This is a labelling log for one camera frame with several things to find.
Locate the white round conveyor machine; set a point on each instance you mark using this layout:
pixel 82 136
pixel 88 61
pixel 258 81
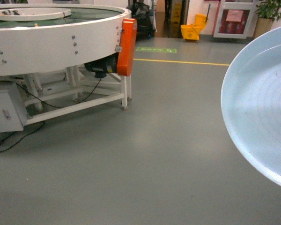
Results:
pixel 43 48

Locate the light blue oval tray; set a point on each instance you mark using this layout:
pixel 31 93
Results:
pixel 251 103

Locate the black electric motor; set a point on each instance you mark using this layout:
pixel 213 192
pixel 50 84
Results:
pixel 103 66

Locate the orange motor guard cover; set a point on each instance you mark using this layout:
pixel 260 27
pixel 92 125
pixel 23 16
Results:
pixel 127 43

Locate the white framed glass cabinet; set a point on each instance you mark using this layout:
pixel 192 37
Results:
pixel 233 18

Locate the grey control box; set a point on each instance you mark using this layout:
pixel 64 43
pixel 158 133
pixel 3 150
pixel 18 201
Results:
pixel 13 113

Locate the potted green plant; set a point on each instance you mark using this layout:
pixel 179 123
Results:
pixel 267 12

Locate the yellow mop bucket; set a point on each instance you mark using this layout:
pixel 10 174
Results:
pixel 191 32

